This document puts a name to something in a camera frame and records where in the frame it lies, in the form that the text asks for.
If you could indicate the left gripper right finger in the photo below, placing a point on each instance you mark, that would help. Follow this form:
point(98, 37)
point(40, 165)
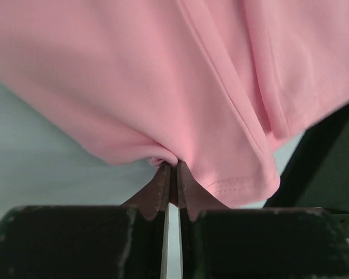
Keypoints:
point(219, 242)

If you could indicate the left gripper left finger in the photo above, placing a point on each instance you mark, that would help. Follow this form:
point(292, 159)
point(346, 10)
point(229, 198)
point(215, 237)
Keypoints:
point(126, 241)

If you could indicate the pink t shirt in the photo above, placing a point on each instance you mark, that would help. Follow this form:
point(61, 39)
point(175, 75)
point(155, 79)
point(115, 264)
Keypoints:
point(219, 85)

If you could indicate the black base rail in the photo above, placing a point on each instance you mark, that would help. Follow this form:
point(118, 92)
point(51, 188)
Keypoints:
point(317, 174)

